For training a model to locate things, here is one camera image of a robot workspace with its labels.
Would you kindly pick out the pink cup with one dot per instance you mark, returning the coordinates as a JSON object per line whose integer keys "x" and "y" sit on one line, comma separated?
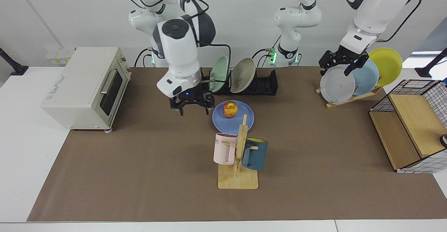
{"x": 222, "y": 151}

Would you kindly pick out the red yellow apple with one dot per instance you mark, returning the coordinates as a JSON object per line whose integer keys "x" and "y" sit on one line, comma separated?
{"x": 230, "y": 109}

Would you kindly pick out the dark blue cup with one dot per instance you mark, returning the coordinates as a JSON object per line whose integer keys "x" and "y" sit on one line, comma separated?
{"x": 258, "y": 155}

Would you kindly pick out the brown table cloth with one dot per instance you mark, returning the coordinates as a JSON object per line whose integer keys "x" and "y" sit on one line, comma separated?
{"x": 139, "y": 176}

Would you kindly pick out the white wall socket box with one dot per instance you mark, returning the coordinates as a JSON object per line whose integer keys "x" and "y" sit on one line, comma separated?
{"x": 59, "y": 57}

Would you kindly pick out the wooden cup stand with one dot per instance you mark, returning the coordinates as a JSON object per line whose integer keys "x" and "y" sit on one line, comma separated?
{"x": 241, "y": 181}

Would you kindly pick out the black clamp stand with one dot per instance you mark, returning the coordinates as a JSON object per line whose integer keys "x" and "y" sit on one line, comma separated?
{"x": 17, "y": 69}
{"x": 424, "y": 72}

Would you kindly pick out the yellow plate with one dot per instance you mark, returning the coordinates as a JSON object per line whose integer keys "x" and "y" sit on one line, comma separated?
{"x": 387, "y": 66}

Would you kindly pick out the grey plate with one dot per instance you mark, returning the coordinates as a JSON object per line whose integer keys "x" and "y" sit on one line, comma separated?
{"x": 337, "y": 90}

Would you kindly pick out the wooden plate rack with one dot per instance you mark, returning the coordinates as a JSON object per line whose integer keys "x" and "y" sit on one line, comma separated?
{"x": 344, "y": 101}

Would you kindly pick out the beige plate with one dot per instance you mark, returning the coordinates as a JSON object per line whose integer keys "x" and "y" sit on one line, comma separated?
{"x": 242, "y": 74}

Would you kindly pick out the black dish rack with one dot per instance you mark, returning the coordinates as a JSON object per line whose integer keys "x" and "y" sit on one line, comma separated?
{"x": 267, "y": 83}

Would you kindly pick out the small black white round thing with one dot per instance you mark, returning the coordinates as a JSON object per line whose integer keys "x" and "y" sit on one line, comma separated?
{"x": 444, "y": 141}

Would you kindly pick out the light blue plate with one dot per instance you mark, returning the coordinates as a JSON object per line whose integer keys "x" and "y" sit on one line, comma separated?
{"x": 368, "y": 80}

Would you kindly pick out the pale green plate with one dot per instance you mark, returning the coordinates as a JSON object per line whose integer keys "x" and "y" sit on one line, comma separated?
{"x": 219, "y": 71}

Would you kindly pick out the pale toaster oven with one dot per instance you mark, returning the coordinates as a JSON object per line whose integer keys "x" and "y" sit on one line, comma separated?
{"x": 77, "y": 85}

